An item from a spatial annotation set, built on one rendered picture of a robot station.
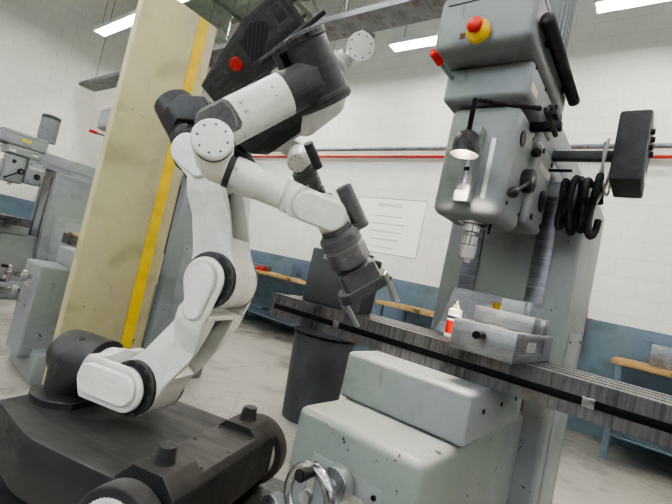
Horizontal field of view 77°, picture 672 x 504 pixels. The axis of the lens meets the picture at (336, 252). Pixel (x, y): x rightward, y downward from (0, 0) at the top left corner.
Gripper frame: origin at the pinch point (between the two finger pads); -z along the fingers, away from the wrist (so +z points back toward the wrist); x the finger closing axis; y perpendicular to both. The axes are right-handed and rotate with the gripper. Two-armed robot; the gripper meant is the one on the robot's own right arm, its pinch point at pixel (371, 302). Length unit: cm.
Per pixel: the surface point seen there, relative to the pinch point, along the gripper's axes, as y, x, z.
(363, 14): 334, 175, 113
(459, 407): -10.6, 5.4, -27.2
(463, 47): 22, 56, 41
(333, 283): 49.0, -0.4, -8.9
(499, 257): 45, 58, -30
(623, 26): 343, 470, -13
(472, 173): 16.3, 42.9, 10.6
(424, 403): -4.5, -0.1, -26.4
